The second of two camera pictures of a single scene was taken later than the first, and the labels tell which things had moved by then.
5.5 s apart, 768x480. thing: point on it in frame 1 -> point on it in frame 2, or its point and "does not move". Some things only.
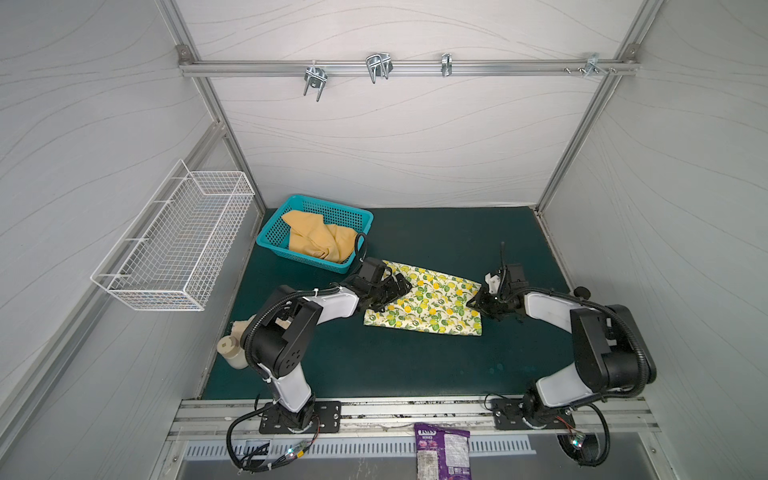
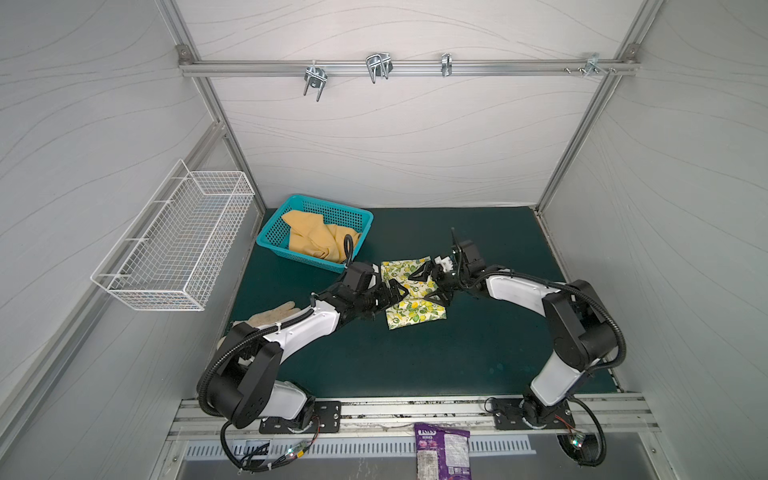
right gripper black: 491,298 -> 441,275
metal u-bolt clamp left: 315,77 does not move
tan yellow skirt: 310,235 does not move
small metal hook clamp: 446,68 does not move
